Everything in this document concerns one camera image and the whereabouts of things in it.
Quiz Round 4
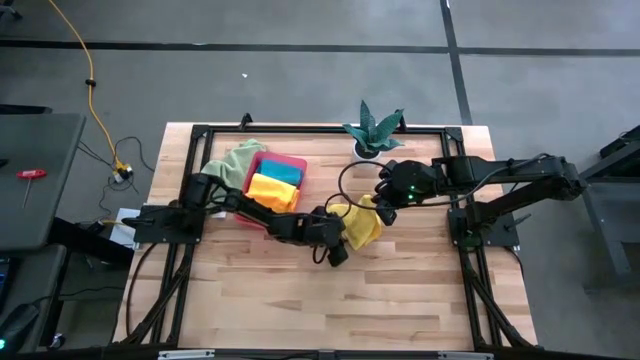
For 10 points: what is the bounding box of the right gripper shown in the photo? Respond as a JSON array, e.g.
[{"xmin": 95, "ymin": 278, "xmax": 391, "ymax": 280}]
[{"xmin": 374, "ymin": 159, "xmax": 444, "ymax": 227}]

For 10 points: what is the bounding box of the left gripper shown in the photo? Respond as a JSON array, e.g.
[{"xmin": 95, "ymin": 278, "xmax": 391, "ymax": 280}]
[{"xmin": 300, "ymin": 205, "xmax": 350, "ymax": 268}]

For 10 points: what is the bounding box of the yellow microfiber towel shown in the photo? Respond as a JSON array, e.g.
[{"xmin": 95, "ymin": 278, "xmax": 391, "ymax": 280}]
[{"xmin": 327, "ymin": 194, "xmax": 384, "ymax": 251}]

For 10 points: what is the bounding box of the orange microfiber towel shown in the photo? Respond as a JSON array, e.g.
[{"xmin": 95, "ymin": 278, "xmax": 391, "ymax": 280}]
[{"xmin": 244, "ymin": 172, "xmax": 301, "ymax": 214}]

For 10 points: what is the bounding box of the teal microfiber towel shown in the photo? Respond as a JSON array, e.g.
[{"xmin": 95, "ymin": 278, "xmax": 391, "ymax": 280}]
[{"xmin": 257, "ymin": 159, "xmax": 305, "ymax": 187}]

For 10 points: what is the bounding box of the pink plastic bin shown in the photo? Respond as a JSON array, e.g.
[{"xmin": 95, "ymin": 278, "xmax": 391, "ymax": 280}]
[{"xmin": 234, "ymin": 151, "xmax": 309, "ymax": 229}]

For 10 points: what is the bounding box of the green microfiber towel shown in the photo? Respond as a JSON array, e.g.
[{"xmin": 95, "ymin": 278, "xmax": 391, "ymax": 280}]
[{"xmin": 199, "ymin": 138, "xmax": 269, "ymax": 201}]

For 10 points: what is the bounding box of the snake plant in white pot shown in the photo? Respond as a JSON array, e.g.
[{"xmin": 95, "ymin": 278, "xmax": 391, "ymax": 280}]
[{"xmin": 342, "ymin": 99, "xmax": 406, "ymax": 162}]

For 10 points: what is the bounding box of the white paper sheet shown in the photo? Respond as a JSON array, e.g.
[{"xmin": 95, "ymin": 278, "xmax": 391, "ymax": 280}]
[{"xmin": 108, "ymin": 207, "xmax": 144, "ymax": 250}]

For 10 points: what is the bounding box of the yellow power plug connector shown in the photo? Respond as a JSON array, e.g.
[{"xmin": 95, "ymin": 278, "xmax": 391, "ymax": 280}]
[{"xmin": 112, "ymin": 160, "xmax": 135, "ymax": 185}]

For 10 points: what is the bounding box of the grey metal stand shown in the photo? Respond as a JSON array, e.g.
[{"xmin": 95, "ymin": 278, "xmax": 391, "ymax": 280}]
[{"xmin": 579, "ymin": 124, "xmax": 640, "ymax": 291}]

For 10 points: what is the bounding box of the grey side table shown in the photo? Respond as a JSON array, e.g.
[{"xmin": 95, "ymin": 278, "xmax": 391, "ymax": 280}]
[{"xmin": 0, "ymin": 112, "xmax": 87, "ymax": 253}]

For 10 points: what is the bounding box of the black desk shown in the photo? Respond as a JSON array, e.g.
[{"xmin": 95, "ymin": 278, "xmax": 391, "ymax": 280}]
[{"xmin": 0, "ymin": 243, "xmax": 69, "ymax": 354}]

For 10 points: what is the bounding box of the black computer mouse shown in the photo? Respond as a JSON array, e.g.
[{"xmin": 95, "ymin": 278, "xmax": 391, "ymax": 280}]
[{"xmin": 0, "ymin": 302, "xmax": 40, "ymax": 354}]

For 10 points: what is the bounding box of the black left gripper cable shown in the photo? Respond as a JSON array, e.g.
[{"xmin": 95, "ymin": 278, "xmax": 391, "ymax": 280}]
[{"xmin": 310, "ymin": 192, "xmax": 354, "ymax": 265}]

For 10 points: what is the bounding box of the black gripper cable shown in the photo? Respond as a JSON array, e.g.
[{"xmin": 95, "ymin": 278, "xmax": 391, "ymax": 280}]
[
  {"xmin": 337, "ymin": 160, "xmax": 401, "ymax": 211},
  {"xmin": 310, "ymin": 192, "xmax": 354, "ymax": 265}
]

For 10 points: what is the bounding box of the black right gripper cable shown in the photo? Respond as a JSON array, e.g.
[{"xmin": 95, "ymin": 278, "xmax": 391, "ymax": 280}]
[{"xmin": 337, "ymin": 160, "xmax": 401, "ymax": 211}]

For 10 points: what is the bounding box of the black aluminium table frame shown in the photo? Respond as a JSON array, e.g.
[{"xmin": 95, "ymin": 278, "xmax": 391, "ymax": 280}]
[{"xmin": 112, "ymin": 113, "xmax": 539, "ymax": 351}]

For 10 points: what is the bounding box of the silver metal bracket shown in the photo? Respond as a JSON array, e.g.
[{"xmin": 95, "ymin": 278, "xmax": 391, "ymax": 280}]
[
  {"xmin": 437, "ymin": 351, "xmax": 495, "ymax": 360},
  {"xmin": 158, "ymin": 349, "xmax": 216, "ymax": 360}
]

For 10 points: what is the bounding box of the black floor cable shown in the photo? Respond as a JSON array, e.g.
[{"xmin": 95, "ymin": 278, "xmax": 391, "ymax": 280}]
[{"xmin": 77, "ymin": 135, "xmax": 156, "ymax": 224}]

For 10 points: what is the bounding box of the yellow floor cable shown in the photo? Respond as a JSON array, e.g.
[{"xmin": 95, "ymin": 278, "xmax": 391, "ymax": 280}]
[{"xmin": 48, "ymin": 0, "xmax": 126, "ymax": 171}]

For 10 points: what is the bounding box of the red-handled hex key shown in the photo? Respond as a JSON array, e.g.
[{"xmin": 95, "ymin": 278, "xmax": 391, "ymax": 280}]
[{"xmin": 15, "ymin": 168, "xmax": 49, "ymax": 209}]

